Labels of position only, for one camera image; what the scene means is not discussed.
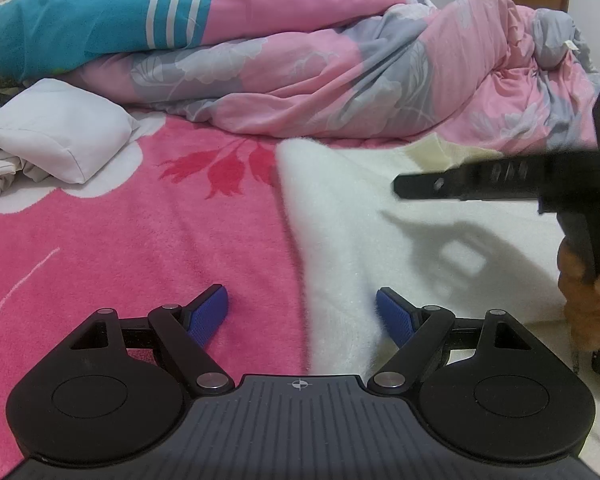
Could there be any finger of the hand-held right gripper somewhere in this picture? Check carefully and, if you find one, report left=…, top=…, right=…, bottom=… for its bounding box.
left=394, top=167, right=465, bottom=202

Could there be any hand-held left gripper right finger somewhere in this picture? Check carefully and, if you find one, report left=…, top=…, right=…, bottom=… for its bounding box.
left=368, top=287, right=534, bottom=396

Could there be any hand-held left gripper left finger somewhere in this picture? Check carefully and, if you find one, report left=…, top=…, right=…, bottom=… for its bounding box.
left=68, top=283, right=233, bottom=397

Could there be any white fluffy sweater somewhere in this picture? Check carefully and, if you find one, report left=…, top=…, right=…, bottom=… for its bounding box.
left=277, top=136, right=600, bottom=466

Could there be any person's right hand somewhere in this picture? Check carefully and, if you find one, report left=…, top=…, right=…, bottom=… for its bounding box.
left=555, top=237, right=600, bottom=356

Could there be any pink floral bed sheet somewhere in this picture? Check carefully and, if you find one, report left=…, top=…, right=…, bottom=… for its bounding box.
left=0, top=105, right=316, bottom=466

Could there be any pink grey floral quilt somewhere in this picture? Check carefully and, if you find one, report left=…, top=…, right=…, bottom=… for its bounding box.
left=62, top=0, right=600, bottom=153

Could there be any folded white cloth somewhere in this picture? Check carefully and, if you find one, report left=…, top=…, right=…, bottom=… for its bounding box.
left=0, top=77, right=138, bottom=206

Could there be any blue pink striped quilt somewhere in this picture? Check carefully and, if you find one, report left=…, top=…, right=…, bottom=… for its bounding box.
left=0, top=0, right=431, bottom=83

